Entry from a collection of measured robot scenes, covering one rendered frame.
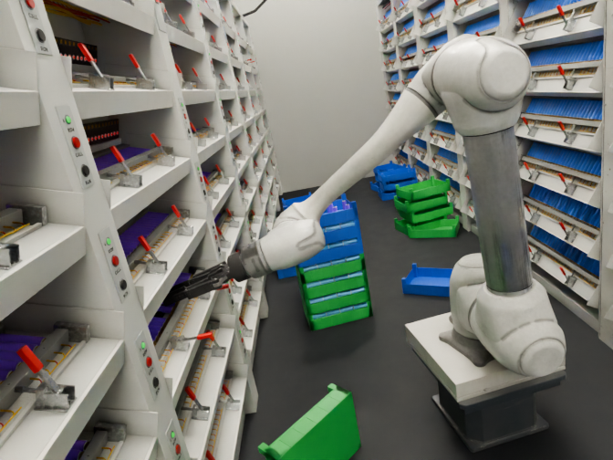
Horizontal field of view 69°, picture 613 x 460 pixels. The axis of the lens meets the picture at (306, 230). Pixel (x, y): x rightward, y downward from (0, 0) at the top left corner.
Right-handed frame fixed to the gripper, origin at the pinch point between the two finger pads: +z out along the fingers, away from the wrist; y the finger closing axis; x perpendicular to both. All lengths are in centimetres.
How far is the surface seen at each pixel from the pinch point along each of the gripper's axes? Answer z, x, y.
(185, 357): -3.3, 8.4, 19.9
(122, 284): -10.7, -17.5, 39.7
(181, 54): -11, -66, -96
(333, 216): -43, 20, -78
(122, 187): -9.6, -30.8, 18.3
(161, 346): 0.2, 3.6, 20.0
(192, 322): -1.7, 7.5, 4.5
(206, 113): -10, -41, -96
